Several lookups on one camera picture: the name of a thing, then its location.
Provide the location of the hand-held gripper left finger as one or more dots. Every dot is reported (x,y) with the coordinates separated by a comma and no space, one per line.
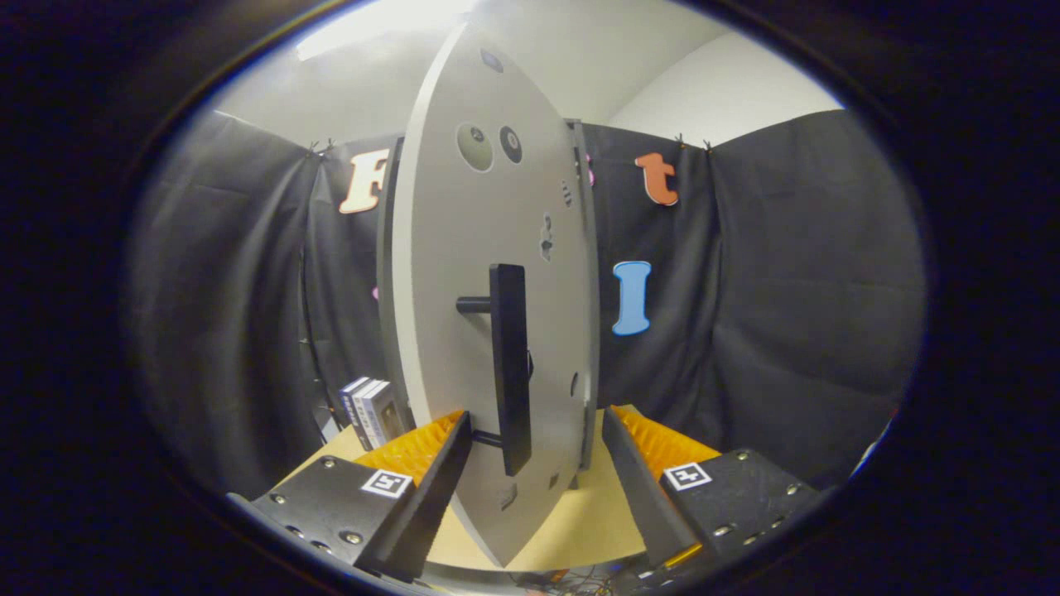
(426,505)

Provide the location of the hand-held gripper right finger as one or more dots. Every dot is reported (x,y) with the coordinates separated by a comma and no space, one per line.
(650,497)

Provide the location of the white cabinet door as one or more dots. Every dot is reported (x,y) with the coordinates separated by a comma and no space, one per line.
(464,248)

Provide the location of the grey cover book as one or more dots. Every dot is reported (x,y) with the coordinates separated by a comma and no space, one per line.
(387,414)

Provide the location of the white spine book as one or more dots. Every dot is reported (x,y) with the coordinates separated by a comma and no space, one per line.
(366,410)

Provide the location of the blue spine book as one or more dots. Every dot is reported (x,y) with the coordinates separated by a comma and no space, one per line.
(348,401)

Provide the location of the grey cabinet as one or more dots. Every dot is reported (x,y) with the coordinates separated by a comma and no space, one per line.
(590,331)

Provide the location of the black backdrop cloth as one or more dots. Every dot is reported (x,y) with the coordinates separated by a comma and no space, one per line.
(787,290)

